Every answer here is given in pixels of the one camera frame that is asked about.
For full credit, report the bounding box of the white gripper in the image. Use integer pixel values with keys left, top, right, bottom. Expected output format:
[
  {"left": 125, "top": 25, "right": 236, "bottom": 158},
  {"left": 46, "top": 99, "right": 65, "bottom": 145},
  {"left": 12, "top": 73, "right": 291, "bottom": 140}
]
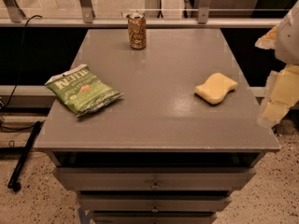
[{"left": 255, "top": 1, "right": 299, "bottom": 128}]

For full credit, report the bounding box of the orange soda can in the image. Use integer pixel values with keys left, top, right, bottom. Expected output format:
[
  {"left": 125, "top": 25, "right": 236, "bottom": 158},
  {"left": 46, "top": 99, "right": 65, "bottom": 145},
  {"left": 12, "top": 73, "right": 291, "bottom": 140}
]
[{"left": 127, "top": 12, "right": 147, "bottom": 49}]

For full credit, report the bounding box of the yellow sponge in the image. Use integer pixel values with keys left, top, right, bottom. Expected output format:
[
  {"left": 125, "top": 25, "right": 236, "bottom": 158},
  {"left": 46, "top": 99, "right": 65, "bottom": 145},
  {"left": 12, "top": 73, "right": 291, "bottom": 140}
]
[{"left": 194, "top": 73, "right": 238, "bottom": 105}]

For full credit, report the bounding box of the grey drawer cabinet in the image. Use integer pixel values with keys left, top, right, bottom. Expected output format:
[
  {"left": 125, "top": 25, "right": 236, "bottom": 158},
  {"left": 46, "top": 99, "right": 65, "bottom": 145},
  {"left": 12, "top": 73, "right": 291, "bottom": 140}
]
[{"left": 33, "top": 28, "right": 282, "bottom": 224}]

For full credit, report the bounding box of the middle grey drawer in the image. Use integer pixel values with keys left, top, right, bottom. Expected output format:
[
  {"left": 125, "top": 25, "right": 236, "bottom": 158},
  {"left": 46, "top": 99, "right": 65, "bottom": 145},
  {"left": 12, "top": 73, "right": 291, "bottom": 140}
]
[{"left": 78, "top": 193, "right": 232, "bottom": 213}]

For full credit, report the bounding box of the grey drawer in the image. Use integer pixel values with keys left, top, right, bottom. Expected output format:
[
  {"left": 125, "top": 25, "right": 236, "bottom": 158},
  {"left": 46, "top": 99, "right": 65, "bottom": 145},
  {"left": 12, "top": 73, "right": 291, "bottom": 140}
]
[
  {"left": 78, "top": 193, "right": 232, "bottom": 213},
  {"left": 93, "top": 213, "right": 217, "bottom": 224},
  {"left": 53, "top": 167, "right": 255, "bottom": 191}
]

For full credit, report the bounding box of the green jalapeno chip bag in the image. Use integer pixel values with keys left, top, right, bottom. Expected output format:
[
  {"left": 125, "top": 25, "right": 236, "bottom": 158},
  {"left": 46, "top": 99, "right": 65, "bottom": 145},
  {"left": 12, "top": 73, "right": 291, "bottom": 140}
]
[{"left": 45, "top": 64, "right": 122, "bottom": 117}]

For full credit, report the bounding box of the top grey drawer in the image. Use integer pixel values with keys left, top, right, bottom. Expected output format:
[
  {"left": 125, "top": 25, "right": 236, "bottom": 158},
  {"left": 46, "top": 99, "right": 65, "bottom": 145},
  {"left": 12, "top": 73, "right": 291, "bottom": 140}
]
[{"left": 53, "top": 167, "right": 255, "bottom": 191}]

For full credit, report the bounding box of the bottom grey drawer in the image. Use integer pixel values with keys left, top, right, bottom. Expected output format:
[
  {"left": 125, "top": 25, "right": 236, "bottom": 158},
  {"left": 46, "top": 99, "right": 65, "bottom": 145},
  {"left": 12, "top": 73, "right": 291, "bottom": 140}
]
[{"left": 93, "top": 213, "right": 217, "bottom": 224}]

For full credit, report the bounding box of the black pole on floor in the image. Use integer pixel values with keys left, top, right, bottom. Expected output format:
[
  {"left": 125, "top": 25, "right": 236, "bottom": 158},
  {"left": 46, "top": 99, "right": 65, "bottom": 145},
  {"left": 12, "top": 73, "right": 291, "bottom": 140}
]
[{"left": 7, "top": 121, "right": 42, "bottom": 192}]

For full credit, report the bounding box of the black cable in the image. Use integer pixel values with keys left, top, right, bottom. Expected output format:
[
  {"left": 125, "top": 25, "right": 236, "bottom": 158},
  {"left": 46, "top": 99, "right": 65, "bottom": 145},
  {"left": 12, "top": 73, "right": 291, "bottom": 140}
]
[{"left": 0, "top": 14, "right": 44, "bottom": 133}]

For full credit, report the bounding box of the metal window rail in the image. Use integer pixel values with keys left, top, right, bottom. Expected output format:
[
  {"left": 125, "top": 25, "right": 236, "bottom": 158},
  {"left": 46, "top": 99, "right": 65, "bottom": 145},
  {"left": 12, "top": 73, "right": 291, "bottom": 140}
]
[{"left": 0, "top": 17, "right": 283, "bottom": 29}]

